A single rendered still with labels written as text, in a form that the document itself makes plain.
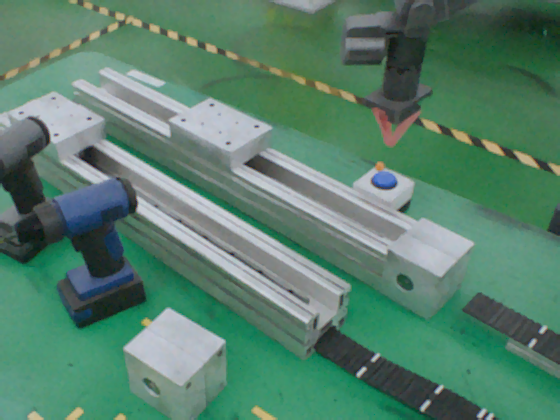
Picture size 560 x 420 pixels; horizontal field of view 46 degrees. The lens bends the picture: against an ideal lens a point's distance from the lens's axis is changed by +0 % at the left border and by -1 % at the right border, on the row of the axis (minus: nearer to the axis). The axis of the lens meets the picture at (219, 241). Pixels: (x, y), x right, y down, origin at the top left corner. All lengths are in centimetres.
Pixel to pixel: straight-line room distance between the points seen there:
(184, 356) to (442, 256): 42
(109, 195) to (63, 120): 39
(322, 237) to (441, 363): 27
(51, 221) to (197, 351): 26
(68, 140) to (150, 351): 50
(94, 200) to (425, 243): 50
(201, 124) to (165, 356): 51
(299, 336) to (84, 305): 32
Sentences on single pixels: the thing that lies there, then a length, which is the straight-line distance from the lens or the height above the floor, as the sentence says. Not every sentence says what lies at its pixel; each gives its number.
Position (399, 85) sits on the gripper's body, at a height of 104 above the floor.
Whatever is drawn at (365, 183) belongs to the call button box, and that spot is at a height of 84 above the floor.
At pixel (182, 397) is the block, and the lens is 85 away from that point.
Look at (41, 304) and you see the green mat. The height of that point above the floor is 78.
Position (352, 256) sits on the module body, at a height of 82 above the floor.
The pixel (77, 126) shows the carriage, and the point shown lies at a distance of 126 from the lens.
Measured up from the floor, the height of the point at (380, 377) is 79.
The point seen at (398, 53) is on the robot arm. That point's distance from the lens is 106.
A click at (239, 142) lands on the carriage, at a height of 90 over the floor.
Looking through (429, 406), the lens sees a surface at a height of 81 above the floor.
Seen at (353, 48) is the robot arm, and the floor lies 111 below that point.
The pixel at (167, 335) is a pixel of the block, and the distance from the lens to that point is 88.
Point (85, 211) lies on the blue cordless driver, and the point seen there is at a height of 99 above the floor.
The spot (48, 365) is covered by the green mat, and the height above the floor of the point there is 78.
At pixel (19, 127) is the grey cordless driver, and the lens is 110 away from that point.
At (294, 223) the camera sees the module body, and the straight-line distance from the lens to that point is 112.
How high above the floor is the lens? 154
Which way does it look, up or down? 41 degrees down
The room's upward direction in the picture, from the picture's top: 2 degrees counter-clockwise
